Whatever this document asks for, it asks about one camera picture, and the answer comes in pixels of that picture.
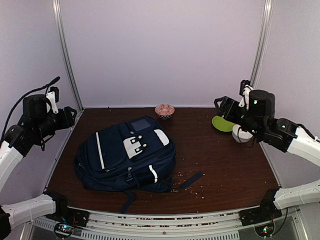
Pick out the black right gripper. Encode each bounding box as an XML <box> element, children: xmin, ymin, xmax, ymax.
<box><xmin>214</xmin><ymin>96</ymin><xmax>263</xmax><ymax>139</ymax></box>

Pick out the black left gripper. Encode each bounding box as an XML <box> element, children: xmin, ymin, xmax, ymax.
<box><xmin>34</xmin><ymin>104</ymin><xmax>80</xmax><ymax>140</ymax></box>

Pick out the navy blue student backpack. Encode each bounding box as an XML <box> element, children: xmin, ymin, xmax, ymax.
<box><xmin>73</xmin><ymin>115</ymin><xmax>203</xmax><ymax>214</ymax></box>

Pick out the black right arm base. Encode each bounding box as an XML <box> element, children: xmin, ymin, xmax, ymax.
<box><xmin>238</xmin><ymin>188</ymin><xmax>282</xmax><ymax>227</ymax></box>

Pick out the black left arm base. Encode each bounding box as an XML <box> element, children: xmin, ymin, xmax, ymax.
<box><xmin>43</xmin><ymin>190</ymin><xmax>90</xmax><ymax>228</ymax></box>

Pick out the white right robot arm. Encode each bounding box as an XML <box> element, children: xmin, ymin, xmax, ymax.
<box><xmin>213</xmin><ymin>80</ymin><xmax>320</xmax><ymax>221</ymax></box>

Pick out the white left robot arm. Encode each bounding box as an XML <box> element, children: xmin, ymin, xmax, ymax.
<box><xmin>0</xmin><ymin>86</ymin><xmax>77</xmax><ymax>239</ymax></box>

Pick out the white bowl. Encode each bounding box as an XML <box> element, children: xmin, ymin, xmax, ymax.
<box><xmin>232</xmin><ymin>124</ymin><xmax>253</xmax><ymax>143</ymax></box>

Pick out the green plate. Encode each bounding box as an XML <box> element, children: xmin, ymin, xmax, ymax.
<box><xmin>211</xmin><ymin>115</ymin><xmax>235</xmax><ymax>133</ymax></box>

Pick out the red blue patterned bowl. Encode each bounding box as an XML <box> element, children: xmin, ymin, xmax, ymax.
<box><xmin>154</xmin><ymin>104</ymin><xmax>175</xmax><ymax>120</ymax></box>

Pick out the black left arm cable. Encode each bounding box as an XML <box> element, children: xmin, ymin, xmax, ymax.
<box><xmin>0</xmin><ymin>76</ymin><xmax>61</xmax><ymax>143</ymax></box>

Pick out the right aluminium frame post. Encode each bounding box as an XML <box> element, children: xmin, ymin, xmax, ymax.
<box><xmin>249</xmin><ymin>0</ymin><xmax>274</xmax><ymax>89</ymax></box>

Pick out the aluminium frame post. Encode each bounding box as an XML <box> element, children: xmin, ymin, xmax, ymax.
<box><xmin>249</xmin><ymin>0</ymin><xmax>274</xmax><ymax>89</ymax></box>
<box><xmin>52</xmin><ymin>0</ymin><xmax>84</xmax><ymax>112</ymax></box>

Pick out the left aluminium frame post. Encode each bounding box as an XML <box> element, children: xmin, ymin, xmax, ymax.
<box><xmin>52</xmin><ymin>0</ymin><xmax>84</xmax><ymax>112</ymax></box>

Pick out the aluminium front rail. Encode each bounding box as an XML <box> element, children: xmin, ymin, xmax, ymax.
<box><xmin>23</xmin><ymin>196</ymin><xmax>307</xmax><ymax>240</ymax></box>

